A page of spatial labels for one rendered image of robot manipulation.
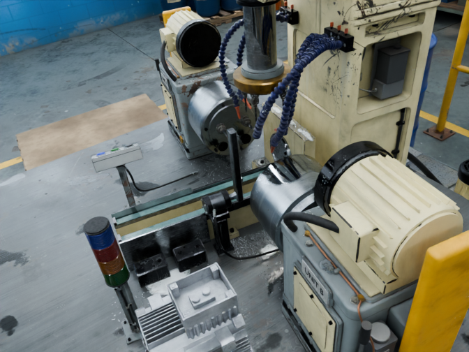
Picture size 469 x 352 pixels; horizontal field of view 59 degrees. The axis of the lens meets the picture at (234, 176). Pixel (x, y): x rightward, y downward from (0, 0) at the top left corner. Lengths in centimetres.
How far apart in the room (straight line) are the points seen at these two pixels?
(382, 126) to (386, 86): 14
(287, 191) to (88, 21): 594
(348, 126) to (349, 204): 55
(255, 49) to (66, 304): 96
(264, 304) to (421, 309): 59
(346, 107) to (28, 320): 116
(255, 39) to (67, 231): 99
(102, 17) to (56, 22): 67
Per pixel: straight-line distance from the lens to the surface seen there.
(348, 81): 125
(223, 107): 154
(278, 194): 111
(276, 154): 150
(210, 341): 93
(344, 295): 86
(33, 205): 189
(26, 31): 667
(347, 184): 84
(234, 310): 91
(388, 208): 78
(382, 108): 138
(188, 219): 137
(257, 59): 123
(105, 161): 151
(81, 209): 177
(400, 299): 91
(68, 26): 676
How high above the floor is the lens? 185
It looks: 37 degrees down
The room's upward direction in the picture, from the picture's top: 6 degrees counter-clockwise
